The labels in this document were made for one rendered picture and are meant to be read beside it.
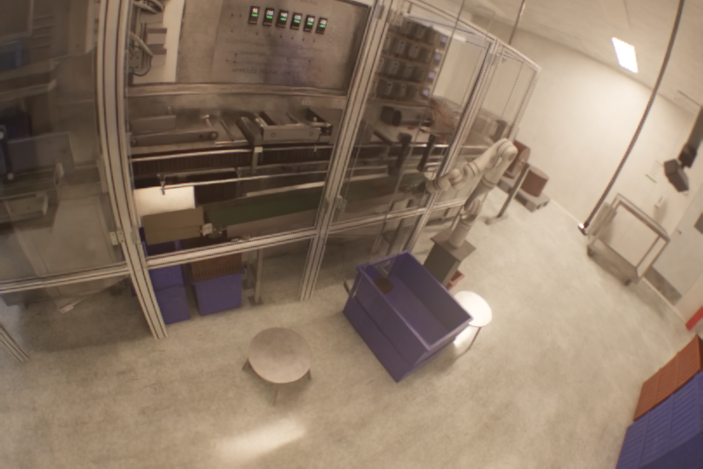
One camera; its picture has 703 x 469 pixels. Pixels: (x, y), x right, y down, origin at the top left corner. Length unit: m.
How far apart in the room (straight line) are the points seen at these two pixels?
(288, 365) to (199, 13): 1.65
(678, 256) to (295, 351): 5.70
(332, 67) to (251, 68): 0.49
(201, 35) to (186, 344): 1.57
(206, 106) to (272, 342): 1.17
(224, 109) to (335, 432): 1.69
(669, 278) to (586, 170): 2.45
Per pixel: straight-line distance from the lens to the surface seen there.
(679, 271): 6.09
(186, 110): 1.57
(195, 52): 1.58
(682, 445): 2.45
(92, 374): 1.87
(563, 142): 5.95
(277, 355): 1.48
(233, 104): 1.61
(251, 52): 1.63
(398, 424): 1.77
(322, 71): 1.82
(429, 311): 1.94
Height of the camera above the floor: 1.57
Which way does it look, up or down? 32 degrees down
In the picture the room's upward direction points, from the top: 17 degrees clockwise
